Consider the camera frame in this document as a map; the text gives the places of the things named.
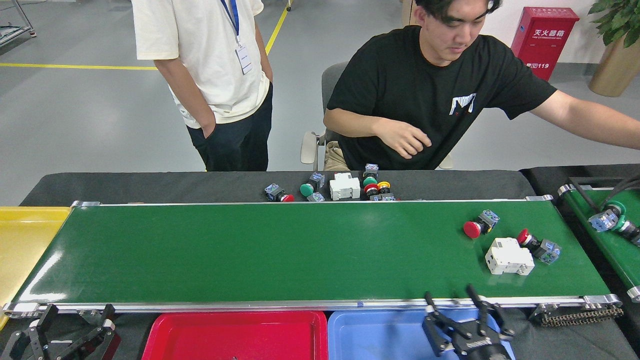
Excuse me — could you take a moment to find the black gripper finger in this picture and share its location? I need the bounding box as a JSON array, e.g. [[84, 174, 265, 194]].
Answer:
[[55, 305, 122, 360], [0, 304, 58, 360]]

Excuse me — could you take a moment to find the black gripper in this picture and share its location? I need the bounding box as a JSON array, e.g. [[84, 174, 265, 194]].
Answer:
[[422, 285, 516, 360]]

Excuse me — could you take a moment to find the white circuit breaker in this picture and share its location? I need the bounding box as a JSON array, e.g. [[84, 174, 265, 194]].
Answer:
[[329, 172, 361, 201], [485, 237, 535, 276]]

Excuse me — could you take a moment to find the blue plastic tray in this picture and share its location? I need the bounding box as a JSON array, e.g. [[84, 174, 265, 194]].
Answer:
[[327, 310, 516, 360]]

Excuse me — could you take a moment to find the yellow plastic tray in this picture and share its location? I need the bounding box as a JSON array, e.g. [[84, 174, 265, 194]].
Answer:
[[0, 206, 72, 331]]

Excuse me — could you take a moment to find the red plastic tray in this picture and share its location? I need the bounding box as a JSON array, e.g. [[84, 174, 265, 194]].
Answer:
[[141, 311, 329, 360]]

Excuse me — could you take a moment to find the short green conveyor belt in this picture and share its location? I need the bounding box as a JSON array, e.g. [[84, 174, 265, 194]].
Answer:
[[558, 184, 640, 303]]

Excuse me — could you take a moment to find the long green conveyor belt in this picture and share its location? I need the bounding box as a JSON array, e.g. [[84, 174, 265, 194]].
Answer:
[[2, 196, 624, 320]]

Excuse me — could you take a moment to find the person's right hand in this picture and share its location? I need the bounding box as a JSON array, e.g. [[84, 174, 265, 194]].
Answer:
[[372, 118, 433, 161]]

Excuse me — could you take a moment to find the person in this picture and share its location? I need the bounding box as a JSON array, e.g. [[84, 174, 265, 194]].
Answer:
[[322, 0, 640, 172], [131, 0, 275, 172]]

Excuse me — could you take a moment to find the grey office chair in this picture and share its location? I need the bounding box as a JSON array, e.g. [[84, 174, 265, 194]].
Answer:
[[301, 61, 453, 172]]

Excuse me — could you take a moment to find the brass plant pot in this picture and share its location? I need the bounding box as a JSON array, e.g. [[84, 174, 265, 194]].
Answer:
[[589, 35, 640, 97]]

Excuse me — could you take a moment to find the red fire extinguisher box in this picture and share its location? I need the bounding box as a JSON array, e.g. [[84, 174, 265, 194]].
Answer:
[[511, 7, 581, 82]]

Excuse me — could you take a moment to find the metal rack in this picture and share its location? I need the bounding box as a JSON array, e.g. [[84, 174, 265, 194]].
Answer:
[[0, 0, 37, 47]]

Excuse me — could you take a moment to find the green potted plant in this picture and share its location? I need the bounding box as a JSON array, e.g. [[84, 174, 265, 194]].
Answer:
[[589, 0, 640, 48]]

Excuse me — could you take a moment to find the conveyor drive chain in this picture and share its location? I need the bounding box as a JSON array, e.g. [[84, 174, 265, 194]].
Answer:
[[530, 304, 626, 328]]

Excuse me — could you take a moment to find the black conveyor guide frame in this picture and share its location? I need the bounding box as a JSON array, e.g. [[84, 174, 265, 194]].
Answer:
[[570, 176, 640, 213]]

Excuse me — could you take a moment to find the blue lanyard with badge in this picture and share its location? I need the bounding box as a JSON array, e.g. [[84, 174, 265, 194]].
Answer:
[[220, 0, 254, 76]]

